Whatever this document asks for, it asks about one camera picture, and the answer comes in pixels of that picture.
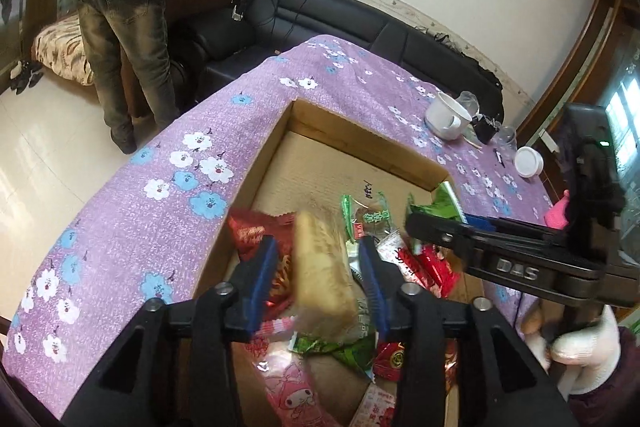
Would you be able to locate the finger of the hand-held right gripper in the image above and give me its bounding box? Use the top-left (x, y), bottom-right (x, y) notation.
top-left (405, 213), bottom-right (567, 265)
top-left (462, 215), bottom-right (566, 236)

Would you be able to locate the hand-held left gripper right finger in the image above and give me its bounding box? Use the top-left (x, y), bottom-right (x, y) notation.
top-left (359, 235), bottom-right (576, 427)

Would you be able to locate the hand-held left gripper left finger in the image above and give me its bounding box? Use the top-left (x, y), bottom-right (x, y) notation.
top-left (62, 236), bottom-right (278, 427)

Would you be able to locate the green snack packet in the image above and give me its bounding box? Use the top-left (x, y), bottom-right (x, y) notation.
top-left (406, 181), bottom-right (468, 224)
top-left (291, 331), bottom-right (377, 382)

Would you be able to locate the small red cartoon packet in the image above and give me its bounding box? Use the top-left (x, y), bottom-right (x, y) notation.
top-left (422, 243), bottom-right (462, 300)

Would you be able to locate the long bread stick packet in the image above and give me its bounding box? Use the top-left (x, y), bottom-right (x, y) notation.
top-left (291, 211), bottom-right (373, 344)

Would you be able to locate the dark red snack packet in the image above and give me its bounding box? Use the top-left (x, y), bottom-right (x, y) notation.
top-left (226, 208), bottom-right (297, 323)

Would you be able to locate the red packet with round label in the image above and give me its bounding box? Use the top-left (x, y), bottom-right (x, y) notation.
top-left (374, 341), bottom-right (407, 382)

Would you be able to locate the red and white snack packet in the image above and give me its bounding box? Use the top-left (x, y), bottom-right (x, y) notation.
top-left (350, 384), bottom-right (398, 427)

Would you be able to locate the cardboard box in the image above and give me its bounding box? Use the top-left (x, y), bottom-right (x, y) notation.
top-left (197, 99), bottom-right (488, 427)

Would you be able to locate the person's right forearm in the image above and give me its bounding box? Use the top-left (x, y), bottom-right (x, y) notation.
top-left (565, 327), bottom-right (640, 427)

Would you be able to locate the person's right hand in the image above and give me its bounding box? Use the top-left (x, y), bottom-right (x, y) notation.
top-left (520, 304), bottom-right (621, 400)

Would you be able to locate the pink striped snack packet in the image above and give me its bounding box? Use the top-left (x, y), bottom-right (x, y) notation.
top-left (255, 314), bottom-right (297, 341)

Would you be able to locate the clear glass cup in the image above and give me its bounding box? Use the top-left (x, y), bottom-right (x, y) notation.
top-left (497, 125), bottom-right (519, 153)
top-left (457, 90), bottom-right (481, 118)

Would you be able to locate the pink cartoon snack packet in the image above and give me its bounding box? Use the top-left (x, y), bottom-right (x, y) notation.
top-left (257, 341), bottom-right (346, 427)

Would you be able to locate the purple floral tablecloth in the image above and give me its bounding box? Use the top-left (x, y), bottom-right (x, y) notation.
top-left (2, 34), bottom-right (556, 418)

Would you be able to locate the wooden cabinet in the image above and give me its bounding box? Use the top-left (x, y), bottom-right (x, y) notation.
top-left (517, 0), bottom-right (640, 188)

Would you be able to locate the black leather sofa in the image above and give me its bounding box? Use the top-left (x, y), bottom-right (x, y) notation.
top-left (170, 0), bottom-right (506, 118)

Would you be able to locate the floral cushion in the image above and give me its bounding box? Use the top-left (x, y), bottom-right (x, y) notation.
top-left (31, 13), bottom-right (96, 86)

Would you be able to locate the white mug with handle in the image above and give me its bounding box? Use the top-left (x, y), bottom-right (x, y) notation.
top-left (424, 92), bottom-right (474, 141)

